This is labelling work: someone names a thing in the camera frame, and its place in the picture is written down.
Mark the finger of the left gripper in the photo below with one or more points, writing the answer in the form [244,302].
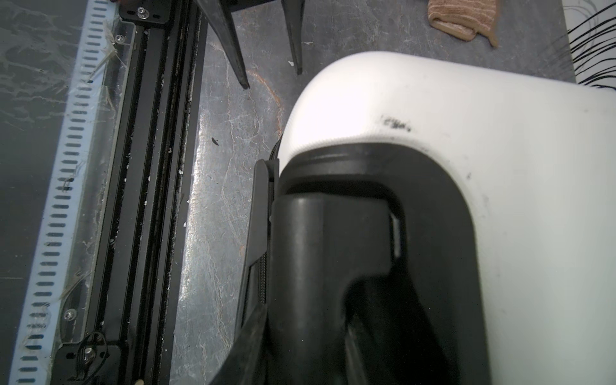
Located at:
[293,12]
[219,17]

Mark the white hard-shell suitcase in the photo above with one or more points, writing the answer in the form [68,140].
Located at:
[425,222]

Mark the brown striped folded cloth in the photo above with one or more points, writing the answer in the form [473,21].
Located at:
[465,19]

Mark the white slotted cable duct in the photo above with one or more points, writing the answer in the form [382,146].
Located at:
[42,311]

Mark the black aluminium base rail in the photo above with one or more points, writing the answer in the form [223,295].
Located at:
[124,271]

